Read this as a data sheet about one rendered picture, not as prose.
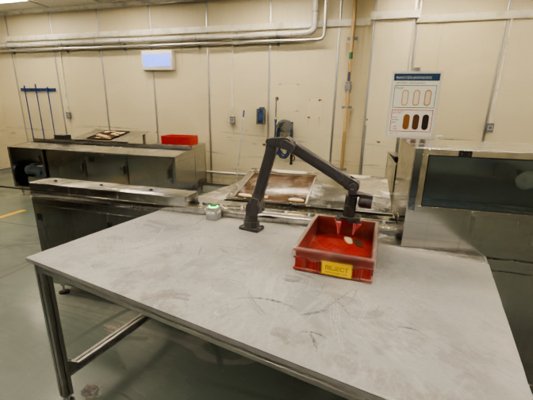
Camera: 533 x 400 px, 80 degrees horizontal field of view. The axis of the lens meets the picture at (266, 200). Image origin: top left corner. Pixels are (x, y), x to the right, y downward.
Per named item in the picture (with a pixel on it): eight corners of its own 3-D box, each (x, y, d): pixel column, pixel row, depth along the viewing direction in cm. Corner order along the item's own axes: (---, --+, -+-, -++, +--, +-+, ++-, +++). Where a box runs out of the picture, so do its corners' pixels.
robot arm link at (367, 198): (350, 179, 158) (349, 182, 150) (375, 182, 154) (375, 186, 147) (347, 202, 161) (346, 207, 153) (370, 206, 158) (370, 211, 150)
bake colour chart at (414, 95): (385, 136, 235) (393, 71, 223) (385, 136, 236) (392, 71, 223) (432, 138, 229) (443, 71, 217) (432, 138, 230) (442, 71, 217)
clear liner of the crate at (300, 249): (289, 269, 132) (290, 247, 129) (313, 229, 176) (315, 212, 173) (374, 285, 121) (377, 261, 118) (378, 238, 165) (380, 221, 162)
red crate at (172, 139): (160, 144, 526) (160, 136, 522) (170, 141, 560) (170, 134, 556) (189, 144, 516) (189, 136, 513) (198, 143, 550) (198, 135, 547)
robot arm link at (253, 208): (272, 130, 165) (266, 131, 155) (297, 138, 162) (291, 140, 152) (250, 207, 180) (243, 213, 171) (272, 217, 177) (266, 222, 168)
